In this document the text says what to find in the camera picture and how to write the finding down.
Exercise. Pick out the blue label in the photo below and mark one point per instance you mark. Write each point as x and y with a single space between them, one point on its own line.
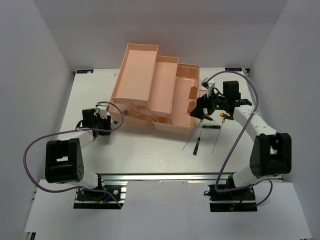
233 69
84 71

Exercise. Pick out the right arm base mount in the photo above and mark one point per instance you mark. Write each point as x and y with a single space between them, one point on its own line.
231 202

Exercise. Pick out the green screwdriver short shaft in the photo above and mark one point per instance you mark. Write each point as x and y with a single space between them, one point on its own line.
117 117

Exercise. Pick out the right blue label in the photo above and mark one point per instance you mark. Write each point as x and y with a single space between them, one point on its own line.
233 69

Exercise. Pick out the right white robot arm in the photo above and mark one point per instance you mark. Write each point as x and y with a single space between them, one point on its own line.
271 154

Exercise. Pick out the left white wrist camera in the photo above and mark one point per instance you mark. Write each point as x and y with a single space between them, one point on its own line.
102 110

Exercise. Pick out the pink plastic toolbox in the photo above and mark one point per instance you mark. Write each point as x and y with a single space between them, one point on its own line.
156 90

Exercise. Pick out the aluminium front rail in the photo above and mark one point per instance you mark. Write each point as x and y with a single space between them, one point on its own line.
159 177

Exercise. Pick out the yellow black T-handle key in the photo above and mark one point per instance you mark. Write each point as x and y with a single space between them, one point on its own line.
205 117
224 116

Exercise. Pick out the small green precision screwdriver horizontal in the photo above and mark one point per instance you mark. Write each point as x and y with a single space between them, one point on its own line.
211 127

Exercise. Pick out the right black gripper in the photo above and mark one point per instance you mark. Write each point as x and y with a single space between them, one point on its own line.
202 103

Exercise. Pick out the small green precision screwdriver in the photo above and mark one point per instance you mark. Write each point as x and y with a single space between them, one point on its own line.
195 150

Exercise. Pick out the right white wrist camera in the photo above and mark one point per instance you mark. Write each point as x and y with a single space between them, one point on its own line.
209 85

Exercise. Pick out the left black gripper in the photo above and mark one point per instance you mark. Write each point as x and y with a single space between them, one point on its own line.
107 122

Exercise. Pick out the left blue label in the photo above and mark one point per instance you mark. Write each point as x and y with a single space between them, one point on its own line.
84 71

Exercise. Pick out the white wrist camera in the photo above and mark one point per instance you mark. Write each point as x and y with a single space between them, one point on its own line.
209 85
102 110

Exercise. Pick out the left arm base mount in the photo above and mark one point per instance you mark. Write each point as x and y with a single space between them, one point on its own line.
89 200

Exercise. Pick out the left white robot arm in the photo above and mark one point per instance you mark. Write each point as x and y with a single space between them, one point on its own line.
64 159

